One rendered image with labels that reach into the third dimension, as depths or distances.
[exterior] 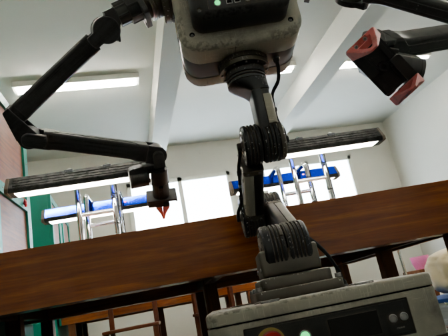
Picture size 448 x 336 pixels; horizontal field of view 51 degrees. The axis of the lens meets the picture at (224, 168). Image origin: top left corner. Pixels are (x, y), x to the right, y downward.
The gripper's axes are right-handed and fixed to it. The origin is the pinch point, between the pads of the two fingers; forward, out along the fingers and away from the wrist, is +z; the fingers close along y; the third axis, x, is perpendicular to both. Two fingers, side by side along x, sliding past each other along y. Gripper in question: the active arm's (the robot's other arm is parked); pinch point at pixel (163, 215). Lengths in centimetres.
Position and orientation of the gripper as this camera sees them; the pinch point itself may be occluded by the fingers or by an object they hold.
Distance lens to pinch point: 164.4
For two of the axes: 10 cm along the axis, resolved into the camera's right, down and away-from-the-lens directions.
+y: -9.8, 1.1, -1.6
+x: 2.0, 5.2, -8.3
